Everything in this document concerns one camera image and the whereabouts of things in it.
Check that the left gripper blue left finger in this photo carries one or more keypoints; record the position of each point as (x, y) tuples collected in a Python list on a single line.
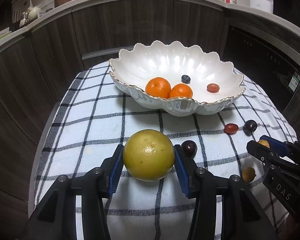
[(115, 167)]

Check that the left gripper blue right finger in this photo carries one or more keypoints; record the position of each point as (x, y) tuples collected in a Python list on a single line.
[(183, 170)]

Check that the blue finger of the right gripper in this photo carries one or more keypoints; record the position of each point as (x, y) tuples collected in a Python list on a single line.
[(267, 156), (276, 146)]

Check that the brown longan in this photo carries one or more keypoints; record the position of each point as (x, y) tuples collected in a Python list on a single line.
[(248, 174), (264, 143)]

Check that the dark grape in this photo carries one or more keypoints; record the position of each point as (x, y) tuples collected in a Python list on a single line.
[(189, 148), (249, 127)]

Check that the yellow-green round fruit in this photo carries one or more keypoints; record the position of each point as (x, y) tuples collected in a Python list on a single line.
[(148, 155)]

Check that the red cherry tomato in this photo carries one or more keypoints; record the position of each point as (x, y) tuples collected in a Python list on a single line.
[(231, 128), (213, 88)]

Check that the small orange mandarin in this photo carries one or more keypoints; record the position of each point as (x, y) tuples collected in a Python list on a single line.
[(181, 91)]

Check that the large orange mandarin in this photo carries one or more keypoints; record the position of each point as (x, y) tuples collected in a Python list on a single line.
[(158, 87)]

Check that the blueberry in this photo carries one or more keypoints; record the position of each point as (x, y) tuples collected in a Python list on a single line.
[(185, 79)]

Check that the person right hand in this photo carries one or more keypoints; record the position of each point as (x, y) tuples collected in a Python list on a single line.
[(290, 229)]

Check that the white blue checkered cloth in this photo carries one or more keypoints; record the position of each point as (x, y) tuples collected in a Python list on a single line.
[(94, 117)]

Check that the built-in black dishwasher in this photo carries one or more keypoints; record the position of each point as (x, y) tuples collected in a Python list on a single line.
[(266, 65)]

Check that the white scalloped ceramic bowl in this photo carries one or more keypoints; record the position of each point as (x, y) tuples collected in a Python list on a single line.
[(132, 70)]

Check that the white rice cooker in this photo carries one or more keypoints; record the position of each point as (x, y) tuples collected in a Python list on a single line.
[(263, 5)]

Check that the white teapot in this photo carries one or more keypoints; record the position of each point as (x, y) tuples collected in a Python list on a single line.
[(33, 13)]

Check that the grey drawer handle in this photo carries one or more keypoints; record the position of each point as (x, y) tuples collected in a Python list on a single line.
[(104, 52)]

